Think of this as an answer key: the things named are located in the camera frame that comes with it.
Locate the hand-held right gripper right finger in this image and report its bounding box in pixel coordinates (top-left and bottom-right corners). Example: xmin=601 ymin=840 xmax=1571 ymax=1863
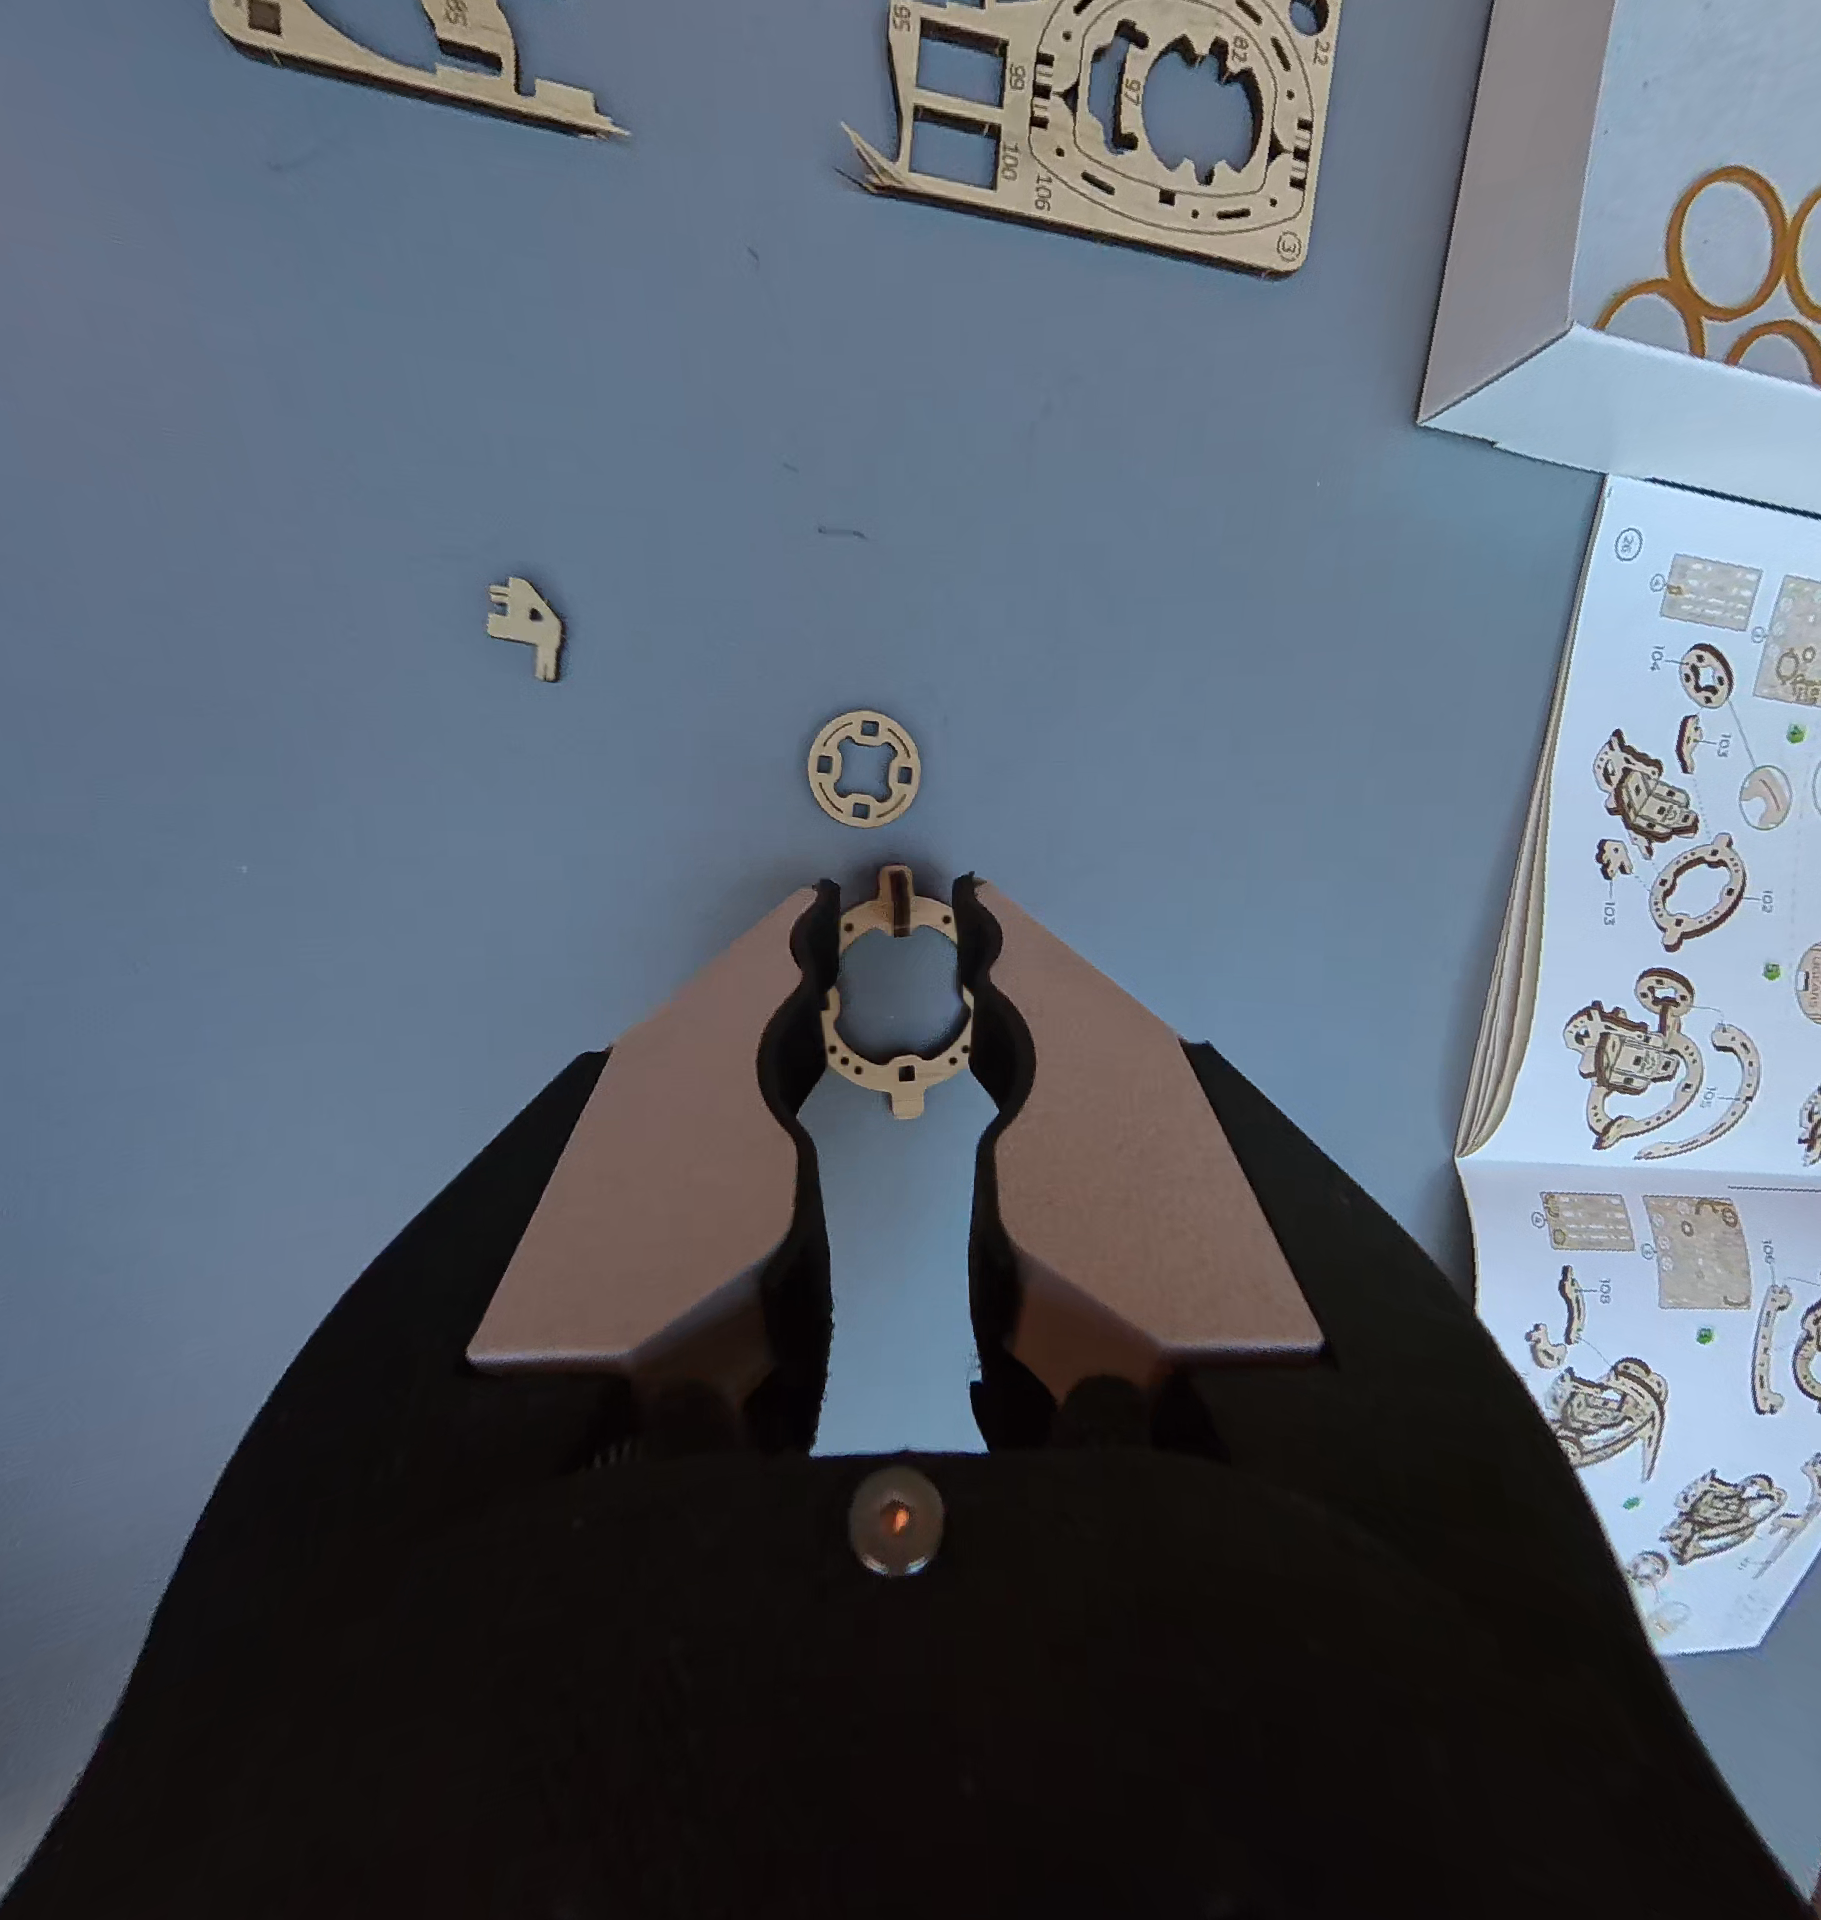
xmin=951 ymin=869 xmax=1325 ymax=1454

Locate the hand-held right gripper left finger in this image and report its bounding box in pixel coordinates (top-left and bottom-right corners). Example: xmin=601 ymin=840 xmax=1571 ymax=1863
xmin=464 ymin=882 xmax=839 ymax=1454

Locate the wooden ring part with tabs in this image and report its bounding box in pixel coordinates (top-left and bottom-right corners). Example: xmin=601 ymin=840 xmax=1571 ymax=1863
xmin=817 ymin=884 xmax=988 ymax=1122

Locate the wooden parts sheet fragment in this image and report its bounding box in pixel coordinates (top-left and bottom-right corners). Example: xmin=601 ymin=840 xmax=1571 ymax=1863
xmin=207 ymin=0 xmax=632 ymax=144

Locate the small wooden key-shaped part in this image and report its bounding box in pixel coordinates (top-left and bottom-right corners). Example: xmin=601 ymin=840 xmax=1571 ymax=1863
xmin=483 ymin=573 xmax=567 ymax=684

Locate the white instruction booklet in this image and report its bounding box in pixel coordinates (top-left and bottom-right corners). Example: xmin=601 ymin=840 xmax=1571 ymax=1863
xmin=1455 ymin=478 xmax=1821 ymax=1659

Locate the white cardboard box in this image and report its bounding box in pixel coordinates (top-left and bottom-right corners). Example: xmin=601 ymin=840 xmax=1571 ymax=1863
xmin=1416 ymin=0 xmax=1821 ymax=530

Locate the laser-cut plywood sheet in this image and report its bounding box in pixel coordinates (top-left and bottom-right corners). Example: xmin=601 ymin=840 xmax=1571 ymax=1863
xmin=839 ymin=0 xmax=1343 ymax=278

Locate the small round wooden ring part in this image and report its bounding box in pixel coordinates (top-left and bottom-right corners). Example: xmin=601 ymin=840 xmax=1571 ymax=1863
xmin=806 ymin=708 xmax=924 ymax=828

